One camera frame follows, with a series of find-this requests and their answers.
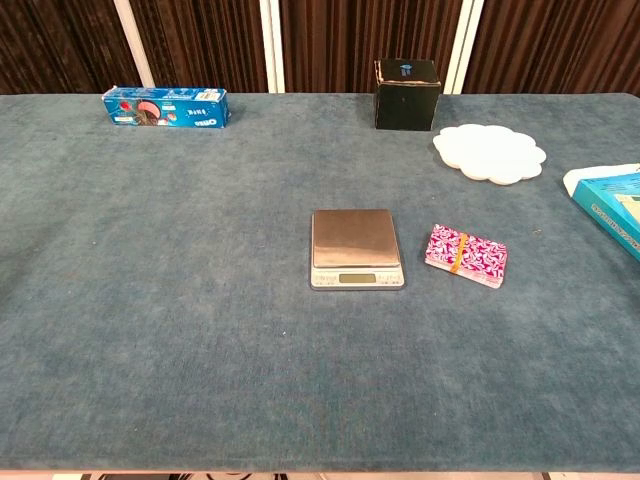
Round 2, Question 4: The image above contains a pink patterned small packet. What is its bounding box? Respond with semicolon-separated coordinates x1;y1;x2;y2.
424;223;509;291

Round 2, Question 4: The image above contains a small silver digital scale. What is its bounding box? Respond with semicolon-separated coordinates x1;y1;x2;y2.
309;208;407;292

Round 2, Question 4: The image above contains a teal scale packaging box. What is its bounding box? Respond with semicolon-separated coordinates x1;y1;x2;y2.
562;162;640;263

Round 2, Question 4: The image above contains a blue-green table cloth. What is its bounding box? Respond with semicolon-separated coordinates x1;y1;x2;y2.
0;92;640;474

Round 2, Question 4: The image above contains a black cube box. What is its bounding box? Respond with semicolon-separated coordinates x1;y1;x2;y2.
374;58;443;133

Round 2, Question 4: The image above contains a white flower-shaped paint palette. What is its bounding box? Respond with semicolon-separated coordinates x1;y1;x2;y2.
432;123;548;186

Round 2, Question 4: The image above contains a blue Oreo cookie box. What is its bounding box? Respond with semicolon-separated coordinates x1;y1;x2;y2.
101;85;233;129

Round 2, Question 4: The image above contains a white partition frame post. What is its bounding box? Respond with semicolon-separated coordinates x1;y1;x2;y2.
258;0;286;94
112;0;156;89
442;0;486;95

